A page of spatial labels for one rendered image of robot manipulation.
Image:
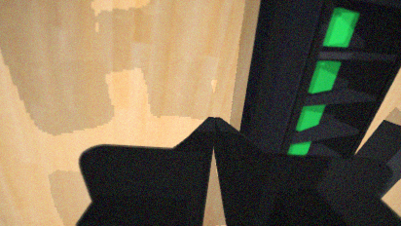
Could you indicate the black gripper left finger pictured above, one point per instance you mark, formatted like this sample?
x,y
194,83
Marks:
x,y
180,173

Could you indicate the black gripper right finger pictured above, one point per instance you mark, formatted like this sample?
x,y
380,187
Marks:
x,y
250,176

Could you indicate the dark grey controller unit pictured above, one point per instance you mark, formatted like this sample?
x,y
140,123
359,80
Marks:
x,y
319,73

